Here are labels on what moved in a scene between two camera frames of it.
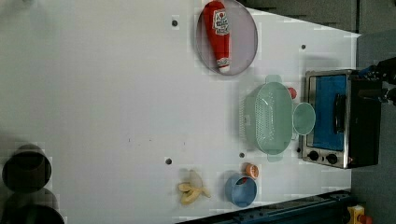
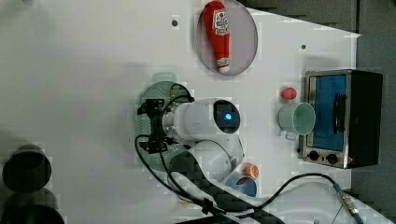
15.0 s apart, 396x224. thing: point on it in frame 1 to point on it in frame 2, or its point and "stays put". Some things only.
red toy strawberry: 292,92 stays put
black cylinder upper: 28,169 stays put
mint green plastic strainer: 266,118 to 167,89
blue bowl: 241,190 stays put
